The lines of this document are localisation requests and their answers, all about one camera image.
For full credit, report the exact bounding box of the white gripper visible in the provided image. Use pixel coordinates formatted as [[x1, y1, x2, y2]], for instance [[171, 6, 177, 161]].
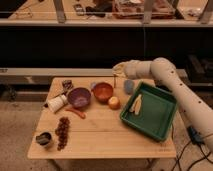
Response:
[[112, 62, 126, 78]]

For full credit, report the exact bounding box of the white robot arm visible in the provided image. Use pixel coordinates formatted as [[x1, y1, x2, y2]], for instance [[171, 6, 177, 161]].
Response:
[[112, 57, 213, 153]]

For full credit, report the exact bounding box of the white plastic cup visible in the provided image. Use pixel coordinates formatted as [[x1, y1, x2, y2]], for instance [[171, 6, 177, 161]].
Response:
[[47, 95, 68, 113]]

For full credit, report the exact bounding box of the small dark metal cup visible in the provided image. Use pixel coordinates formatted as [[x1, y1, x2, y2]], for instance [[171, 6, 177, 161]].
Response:
[[36, 132, 52, 146]]

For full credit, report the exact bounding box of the grey blue sponge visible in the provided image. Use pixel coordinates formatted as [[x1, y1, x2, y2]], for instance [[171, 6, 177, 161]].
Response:
[[124, 80, 134, 94]]

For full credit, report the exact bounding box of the orange bowl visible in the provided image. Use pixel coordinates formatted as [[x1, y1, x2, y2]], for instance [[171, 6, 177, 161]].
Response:
[[92, 82, 113, 103]]

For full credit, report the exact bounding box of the apple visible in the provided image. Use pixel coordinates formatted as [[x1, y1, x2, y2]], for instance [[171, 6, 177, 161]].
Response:
[[108, 96, 120, 110]]

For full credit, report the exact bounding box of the green plastic tray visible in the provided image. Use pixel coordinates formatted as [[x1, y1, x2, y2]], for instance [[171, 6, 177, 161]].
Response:
[[120, 82, 177, 141]]

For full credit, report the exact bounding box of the purple bowl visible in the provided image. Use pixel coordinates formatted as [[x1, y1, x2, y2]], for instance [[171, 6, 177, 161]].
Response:
[[67, 87, 91, 108]]

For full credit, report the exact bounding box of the dark small toy object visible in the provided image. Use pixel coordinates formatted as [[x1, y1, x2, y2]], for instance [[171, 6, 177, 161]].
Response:
[[62, 80, 73, 90]]

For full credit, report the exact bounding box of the orange carrot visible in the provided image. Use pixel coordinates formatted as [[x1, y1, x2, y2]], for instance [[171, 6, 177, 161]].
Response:
[[65, 107, 86, 119]]

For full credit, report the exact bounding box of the wooden table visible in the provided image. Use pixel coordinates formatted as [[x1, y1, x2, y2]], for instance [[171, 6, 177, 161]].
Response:
[[27, 76, 177, 160]]

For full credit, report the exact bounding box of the red grape bunch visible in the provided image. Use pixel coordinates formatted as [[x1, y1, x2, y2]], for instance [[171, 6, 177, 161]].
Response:
[[55, 117, 70, 151]]

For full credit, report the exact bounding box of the black cable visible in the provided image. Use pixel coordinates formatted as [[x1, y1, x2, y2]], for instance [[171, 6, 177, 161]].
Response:
[[170, 123, 213, 171]]

